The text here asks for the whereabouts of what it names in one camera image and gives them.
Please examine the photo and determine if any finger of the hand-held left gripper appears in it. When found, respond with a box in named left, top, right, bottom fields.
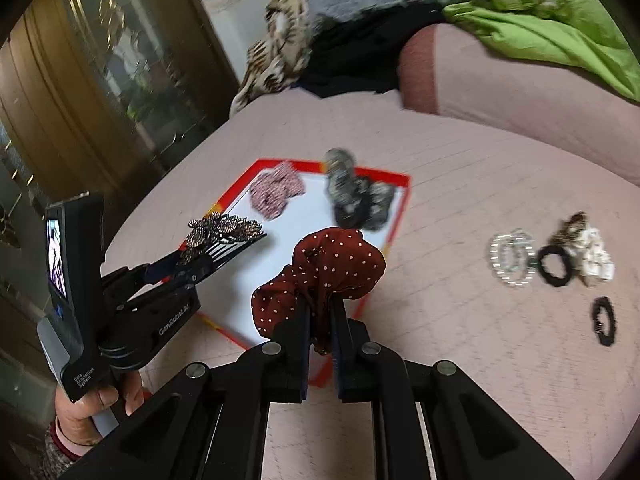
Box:
left=150, top=266, right=216, bottom=297
left=132, top=252, right=188, bottom=283

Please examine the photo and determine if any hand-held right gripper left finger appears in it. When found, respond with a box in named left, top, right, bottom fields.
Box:
left=60, top=304, right=312, bottom=480

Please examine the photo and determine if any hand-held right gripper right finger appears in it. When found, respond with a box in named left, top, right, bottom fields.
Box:
left=331, top=304, right=576, bottom=480

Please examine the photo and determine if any ornate brown hair comb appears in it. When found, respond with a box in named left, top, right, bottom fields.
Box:
left=181, top=211, right=266, bottom=281

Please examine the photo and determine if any red polka dot scrunchie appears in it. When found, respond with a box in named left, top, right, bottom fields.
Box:
left=251, top=227, right=387, bottom=356

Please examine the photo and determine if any red-edged white box tray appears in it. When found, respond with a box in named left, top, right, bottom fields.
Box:
left=197, top=159, right=412, bottom=388

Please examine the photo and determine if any clear beaded bracelet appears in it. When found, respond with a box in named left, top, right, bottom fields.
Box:
left=490, top=228, right=538, bottom=288

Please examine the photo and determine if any black ruffled scrunchie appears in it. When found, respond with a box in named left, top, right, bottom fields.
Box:
left=591, top=296, right=618, bottom=347

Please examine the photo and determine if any person's left forearm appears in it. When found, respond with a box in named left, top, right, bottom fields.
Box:
left=42, top=417, right=93, bottom=480

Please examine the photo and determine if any person's left hand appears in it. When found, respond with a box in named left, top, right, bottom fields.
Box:
left=55, top=372, right=146, bottom=446

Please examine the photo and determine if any pink quilted bed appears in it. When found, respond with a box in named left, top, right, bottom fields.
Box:
left=105, top=85, right=640, bottom=480

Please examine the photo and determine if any pink checked scrunchie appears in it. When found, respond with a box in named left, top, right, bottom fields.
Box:
left=249, top=161, right=307, bottom=221

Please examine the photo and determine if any grey patterned scrunchie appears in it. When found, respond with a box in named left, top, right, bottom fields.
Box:
left=322, top=148, right=397, bottom=233

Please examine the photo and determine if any wooden glass-door cabinet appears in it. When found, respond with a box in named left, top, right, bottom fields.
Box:
left=0, top=0, right=241, bottom=271

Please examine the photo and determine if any leaf printed cloth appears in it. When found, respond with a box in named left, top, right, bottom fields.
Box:
left=229, top=0, right=313, bottom=116

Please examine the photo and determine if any white scrunchie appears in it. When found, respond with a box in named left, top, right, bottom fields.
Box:
left=575, top=227, right=616, bottom=288

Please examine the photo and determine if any black cloth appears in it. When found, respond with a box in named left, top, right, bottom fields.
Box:
left=295, top=7, right=446, bottom=98

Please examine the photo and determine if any pink bolster pillow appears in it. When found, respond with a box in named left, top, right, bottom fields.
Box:
left=397, top=24, right=640, bottom=186

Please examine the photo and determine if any green cloth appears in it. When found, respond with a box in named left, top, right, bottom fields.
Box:
left=442, top=0, right=640, bottom=103

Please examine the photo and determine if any black hair tie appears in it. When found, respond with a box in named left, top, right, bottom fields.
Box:
left=536, top=244, right=572, bottom=289

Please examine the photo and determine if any leopard print hair tie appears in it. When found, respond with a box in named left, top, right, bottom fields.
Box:
left=550, top=211, right=590, bottom=248

